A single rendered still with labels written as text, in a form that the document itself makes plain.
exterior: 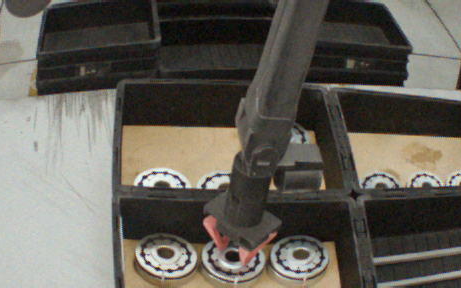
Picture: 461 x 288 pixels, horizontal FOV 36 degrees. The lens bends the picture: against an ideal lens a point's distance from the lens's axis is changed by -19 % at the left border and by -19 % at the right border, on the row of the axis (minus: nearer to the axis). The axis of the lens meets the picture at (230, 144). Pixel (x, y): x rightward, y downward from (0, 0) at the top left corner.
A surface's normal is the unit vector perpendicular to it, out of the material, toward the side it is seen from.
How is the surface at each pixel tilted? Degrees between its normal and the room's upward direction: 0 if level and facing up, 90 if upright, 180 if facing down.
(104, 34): 0
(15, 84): 0
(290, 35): 94
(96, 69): 90
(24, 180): 0
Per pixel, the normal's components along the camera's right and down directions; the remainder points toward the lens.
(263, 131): 0.11, 0.70
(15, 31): 0.10, -0.76
